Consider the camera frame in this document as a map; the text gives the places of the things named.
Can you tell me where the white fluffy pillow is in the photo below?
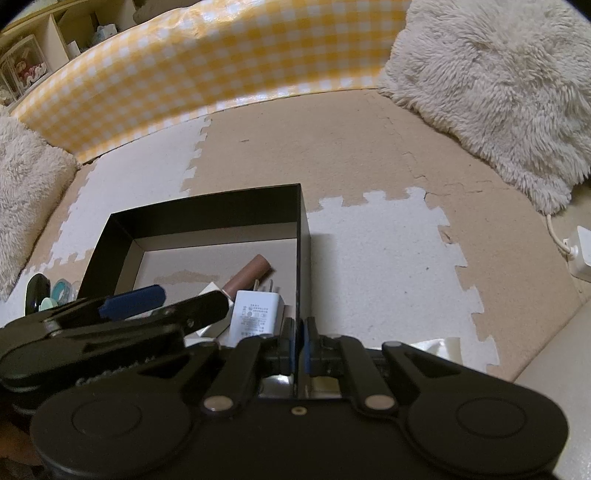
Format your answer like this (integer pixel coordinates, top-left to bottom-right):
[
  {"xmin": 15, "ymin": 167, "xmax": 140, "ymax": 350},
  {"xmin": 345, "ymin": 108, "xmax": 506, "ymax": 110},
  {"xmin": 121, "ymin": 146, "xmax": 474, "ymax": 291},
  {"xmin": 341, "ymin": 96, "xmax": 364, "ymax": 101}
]
[
  {"xmin": 378, "ymin": 0, "xmax": 591, "ymax": 216},
  {"xmin": 0, "ymin": 105, "xmax": 78, "ymax": 303}
]

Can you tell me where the wooden shelf unit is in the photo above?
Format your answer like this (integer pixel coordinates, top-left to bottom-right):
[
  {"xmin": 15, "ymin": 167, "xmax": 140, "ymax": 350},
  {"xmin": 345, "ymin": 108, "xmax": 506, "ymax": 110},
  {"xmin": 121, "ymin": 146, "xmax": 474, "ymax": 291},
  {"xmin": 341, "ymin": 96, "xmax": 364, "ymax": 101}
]
[{"xmin": 0, "ymin": 0, "xmax": 139, "ymax": 107}]

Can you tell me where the green round compact mirror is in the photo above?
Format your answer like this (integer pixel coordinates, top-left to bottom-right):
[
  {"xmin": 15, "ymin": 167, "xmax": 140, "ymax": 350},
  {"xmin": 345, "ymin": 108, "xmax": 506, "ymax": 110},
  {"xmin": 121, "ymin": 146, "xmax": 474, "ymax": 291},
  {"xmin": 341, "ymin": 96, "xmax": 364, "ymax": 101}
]
[{"xmin": 39, "ymin": 279, "xmax": 71, "ymax": 310}]

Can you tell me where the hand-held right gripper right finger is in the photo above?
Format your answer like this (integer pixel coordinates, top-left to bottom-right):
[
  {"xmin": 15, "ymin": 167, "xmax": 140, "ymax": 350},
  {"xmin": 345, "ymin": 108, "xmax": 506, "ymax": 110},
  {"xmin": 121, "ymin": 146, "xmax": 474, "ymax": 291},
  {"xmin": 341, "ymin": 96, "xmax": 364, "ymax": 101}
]
[{"xmin": 300, "ymin": 316, "xmax": 467, "ymax": 412}]

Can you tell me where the tissue box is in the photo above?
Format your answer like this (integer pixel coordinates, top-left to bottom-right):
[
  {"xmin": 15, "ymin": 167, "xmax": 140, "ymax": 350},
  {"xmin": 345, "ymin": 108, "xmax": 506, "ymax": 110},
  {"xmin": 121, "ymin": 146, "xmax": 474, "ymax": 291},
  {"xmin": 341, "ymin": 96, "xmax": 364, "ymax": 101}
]
[{"xmin": 90, "ymin": 25, "xmax": 117, "ymax": 48}]

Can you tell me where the white charger plug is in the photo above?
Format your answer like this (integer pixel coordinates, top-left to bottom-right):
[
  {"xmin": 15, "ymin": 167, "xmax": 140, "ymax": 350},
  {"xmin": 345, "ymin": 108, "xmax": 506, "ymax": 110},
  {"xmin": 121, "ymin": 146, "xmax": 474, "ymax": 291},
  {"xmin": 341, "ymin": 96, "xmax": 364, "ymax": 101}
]
[{"xmin": 229, "ymin": 279, "xmax": 284, "ymax": 348}]

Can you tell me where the white cable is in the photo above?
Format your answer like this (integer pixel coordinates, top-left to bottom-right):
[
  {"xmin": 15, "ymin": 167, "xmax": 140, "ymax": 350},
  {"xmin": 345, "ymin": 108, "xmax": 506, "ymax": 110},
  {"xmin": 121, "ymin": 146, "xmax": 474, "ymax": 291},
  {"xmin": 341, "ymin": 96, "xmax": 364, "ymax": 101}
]
[{"xmin": 546, "ymin": 213, "xmax": 578, "ymax": 256}]

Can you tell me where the clear doll display case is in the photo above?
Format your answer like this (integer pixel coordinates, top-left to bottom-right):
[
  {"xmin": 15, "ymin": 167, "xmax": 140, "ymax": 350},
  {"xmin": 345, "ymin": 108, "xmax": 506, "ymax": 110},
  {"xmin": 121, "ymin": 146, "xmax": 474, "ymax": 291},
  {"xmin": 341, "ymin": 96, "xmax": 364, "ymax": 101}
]
[{"xmin": 0, "ymin": 36, "xmax": 40, "ymax": 101}]

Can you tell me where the black box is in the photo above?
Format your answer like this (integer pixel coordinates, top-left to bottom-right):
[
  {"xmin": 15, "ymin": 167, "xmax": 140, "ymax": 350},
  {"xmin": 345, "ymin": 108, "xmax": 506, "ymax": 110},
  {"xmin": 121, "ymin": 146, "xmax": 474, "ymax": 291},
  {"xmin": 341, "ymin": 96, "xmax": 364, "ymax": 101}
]
[{"xmin": 76, "ymin": 184, "xmax": 311, "ymax": 352}]

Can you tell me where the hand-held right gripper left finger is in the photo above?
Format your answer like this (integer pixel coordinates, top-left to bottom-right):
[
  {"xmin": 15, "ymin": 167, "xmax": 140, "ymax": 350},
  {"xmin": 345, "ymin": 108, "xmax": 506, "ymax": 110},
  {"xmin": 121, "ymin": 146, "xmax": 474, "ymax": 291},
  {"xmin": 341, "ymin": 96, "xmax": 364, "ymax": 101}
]
[{"xmin": 187, "ymin": 318, "xmax": 298, "ymax": 414}]

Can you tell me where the black oval case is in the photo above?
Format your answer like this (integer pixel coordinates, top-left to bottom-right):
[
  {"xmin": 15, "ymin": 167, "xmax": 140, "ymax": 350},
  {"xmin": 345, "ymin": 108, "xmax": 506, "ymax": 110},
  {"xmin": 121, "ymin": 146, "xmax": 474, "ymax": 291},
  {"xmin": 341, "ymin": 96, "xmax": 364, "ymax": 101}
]
[{"xmin": 25, "ymin": 274, "xmax": 51, "ymax": 315}]

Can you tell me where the yellow checkered bed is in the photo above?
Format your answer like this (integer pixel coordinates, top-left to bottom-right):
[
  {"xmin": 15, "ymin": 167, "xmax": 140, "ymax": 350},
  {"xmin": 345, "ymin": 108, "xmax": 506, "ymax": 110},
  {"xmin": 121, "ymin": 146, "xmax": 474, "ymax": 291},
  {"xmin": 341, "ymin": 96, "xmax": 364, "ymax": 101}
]
[{"xmin": 9, "ymin": 0, "xmax": 411, "ymax": 164}]

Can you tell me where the shiny cream paper strip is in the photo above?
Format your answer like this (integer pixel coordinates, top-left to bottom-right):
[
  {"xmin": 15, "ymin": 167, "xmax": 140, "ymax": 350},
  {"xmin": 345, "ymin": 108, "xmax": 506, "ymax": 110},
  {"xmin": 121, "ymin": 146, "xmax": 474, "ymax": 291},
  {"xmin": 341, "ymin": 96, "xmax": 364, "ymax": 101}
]
[{"xmin": 410, "ymin": 337, "xmax": 462, "ymax": 366}]

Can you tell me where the brown lipstick tube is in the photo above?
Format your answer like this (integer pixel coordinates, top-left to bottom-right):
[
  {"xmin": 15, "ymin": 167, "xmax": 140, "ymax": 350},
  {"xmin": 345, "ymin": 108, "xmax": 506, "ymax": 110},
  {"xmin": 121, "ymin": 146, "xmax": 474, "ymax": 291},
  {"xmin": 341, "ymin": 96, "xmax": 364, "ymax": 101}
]
[{"xmin": 196, "ymin": 255, "xmax": 271, "ymax": 340}]

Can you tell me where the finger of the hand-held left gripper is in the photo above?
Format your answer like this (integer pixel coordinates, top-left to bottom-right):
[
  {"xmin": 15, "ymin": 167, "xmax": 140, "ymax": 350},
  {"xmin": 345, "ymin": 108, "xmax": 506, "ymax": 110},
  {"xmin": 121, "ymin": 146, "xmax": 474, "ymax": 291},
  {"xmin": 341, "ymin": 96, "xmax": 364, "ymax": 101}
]
[
  {"xmin": 28, "ymin": 285, "xmax": 166, "ymax": 335},
  {"xmin": 111, "ymin": 291, "xmax": 230, "ymax": 337}
]

